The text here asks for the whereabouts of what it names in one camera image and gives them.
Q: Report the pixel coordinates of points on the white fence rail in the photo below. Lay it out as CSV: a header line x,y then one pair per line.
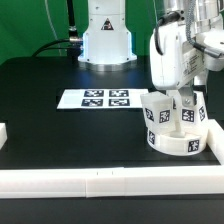
x,y
215,140
100,182
3,135

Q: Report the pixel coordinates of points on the white round stool seat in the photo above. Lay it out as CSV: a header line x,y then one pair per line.
x,y
189,144

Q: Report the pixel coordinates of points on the white left fence rail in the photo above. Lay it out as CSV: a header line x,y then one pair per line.
x,y
3,135

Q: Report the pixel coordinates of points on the white front fence rail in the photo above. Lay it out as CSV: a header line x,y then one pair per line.
x,y
100,182

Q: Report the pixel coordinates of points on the white sheet with tags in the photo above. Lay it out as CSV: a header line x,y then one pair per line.
x,y
101,98

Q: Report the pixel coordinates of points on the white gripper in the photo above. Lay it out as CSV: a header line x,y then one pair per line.
x,y
180,62

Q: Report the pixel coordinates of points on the white right fence rail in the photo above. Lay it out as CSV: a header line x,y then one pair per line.
x,y
215,140

